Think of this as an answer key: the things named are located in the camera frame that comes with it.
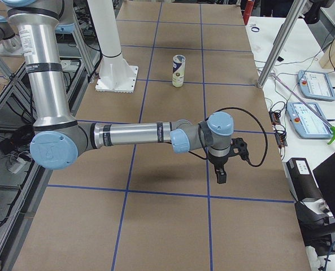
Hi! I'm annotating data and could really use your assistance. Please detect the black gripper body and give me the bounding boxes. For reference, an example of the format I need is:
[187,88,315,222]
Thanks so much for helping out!
[208,153,229,173]

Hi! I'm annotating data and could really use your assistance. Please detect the white blue tennis ball can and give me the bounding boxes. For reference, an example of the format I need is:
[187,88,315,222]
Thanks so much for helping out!
[172,55,186,88]

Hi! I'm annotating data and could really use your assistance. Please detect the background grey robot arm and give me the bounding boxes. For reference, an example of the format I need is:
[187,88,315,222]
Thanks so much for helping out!
[0,15,23,56]

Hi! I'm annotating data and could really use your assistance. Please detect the black box with label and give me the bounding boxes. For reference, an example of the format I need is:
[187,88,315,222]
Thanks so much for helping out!
[286,158,323,202]

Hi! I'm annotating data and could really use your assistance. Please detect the lower blue teach pendant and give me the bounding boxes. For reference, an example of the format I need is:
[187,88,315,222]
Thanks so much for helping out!
[286,102,333,139]

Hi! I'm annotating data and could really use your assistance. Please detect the blue teach pendant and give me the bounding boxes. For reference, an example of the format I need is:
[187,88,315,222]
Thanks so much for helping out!
[297,70,335,102]
[286,102,333,139]

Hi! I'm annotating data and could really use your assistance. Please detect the upper blue teach pendant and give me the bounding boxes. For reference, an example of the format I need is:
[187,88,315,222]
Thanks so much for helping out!
[297,70,335,102]

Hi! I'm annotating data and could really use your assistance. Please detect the red cylinder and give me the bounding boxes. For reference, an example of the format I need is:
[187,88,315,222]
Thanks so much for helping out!
[243,0,255,25]

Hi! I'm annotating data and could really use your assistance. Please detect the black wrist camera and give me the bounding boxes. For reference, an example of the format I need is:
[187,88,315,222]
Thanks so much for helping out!
[230,138,249,161]

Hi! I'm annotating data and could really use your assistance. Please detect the black camera cable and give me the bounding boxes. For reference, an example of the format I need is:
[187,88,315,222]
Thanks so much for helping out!
[188,107,268,167]

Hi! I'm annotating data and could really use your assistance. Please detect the green handled reacher grabber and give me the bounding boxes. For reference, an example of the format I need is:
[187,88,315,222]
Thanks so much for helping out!
[270,73,335,145]

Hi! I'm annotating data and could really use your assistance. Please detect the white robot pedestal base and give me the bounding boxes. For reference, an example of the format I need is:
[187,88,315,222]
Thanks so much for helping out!
[88,0,138,93]

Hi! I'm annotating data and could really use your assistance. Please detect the aluminium frame post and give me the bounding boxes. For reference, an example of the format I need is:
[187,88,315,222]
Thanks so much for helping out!
[256,0,306,89]

